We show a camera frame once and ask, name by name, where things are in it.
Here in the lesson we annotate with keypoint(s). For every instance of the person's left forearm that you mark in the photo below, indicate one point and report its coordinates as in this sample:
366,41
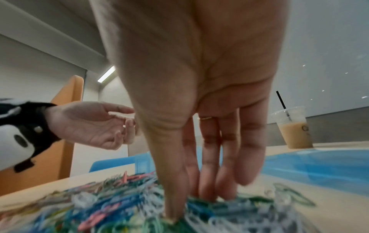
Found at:
29,123

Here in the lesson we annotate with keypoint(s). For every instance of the blue upholstered chair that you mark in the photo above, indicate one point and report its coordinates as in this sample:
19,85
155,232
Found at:
112,164

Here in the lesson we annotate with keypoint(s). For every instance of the ceiling light strip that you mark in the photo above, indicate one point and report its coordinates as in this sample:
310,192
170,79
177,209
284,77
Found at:
106,73

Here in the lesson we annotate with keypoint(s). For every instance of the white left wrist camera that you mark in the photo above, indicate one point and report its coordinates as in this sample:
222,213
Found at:
11,150

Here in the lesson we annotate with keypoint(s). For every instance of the left wrist marker band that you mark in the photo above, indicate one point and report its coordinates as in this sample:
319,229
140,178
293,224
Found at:
8,111

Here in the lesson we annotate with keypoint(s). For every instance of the person's right hand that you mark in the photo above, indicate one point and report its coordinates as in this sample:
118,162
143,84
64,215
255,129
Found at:
196,59

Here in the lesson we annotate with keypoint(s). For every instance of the iced coffee plastic cup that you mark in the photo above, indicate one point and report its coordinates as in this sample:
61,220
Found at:
295,132

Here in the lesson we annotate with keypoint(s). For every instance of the round wooden table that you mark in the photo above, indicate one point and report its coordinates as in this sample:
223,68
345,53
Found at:
340,209

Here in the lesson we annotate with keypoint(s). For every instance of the blue compartment organizer box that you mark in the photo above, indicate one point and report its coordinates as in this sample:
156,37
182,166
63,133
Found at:
145,164

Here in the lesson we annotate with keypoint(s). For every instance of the blue transparent box lid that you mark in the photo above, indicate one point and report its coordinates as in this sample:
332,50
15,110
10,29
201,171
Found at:
323,168

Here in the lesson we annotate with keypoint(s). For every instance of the pile of coloured paper clips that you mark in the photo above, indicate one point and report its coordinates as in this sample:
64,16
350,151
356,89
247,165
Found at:
104,209

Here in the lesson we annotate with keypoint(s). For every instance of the person's left hand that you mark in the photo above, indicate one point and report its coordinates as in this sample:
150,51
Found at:
86,123

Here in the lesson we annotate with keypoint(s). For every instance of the black drinking straw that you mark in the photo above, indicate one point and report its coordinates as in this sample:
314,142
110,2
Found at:
281,100

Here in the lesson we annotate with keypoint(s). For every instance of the white wall board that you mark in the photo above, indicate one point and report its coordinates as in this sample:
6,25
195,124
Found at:
328,59

